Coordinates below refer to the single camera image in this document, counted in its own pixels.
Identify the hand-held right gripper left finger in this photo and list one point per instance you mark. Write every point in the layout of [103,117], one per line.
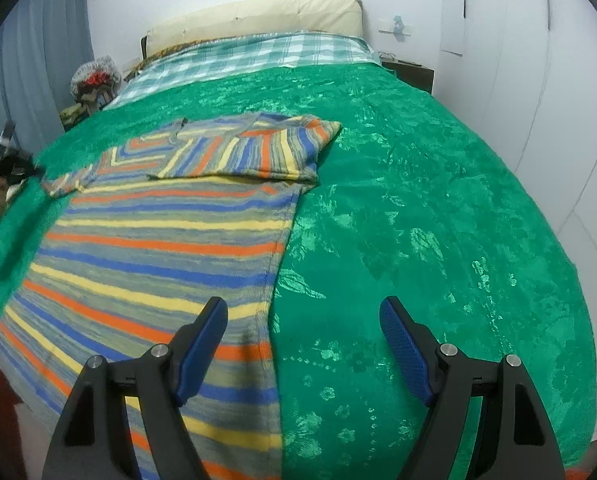
[201,355]

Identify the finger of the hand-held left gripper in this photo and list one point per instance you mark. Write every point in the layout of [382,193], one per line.
[31,167]

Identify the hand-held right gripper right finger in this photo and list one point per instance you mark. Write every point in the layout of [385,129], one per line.
[406,355]

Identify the striped knitted sweater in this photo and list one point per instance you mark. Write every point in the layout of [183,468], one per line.
[153,260]

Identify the grey-blue curtain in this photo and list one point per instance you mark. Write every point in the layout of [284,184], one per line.
[38,60]

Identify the doll with grey bonnet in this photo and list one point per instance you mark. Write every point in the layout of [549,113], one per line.
[96,72]

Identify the green patterned blanket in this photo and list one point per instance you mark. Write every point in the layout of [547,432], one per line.
[428,210]

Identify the green checked bed sheet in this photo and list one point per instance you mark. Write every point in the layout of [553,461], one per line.
[238,57]

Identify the cream padded headboard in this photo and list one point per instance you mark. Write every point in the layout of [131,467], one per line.
[258,15]

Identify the dark wooden nightstand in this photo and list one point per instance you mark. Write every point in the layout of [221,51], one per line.
[413,77]

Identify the white wardrobe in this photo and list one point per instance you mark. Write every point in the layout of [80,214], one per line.
[553,110]

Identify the small white wall shelf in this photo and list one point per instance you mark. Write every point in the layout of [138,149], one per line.
[397,27]

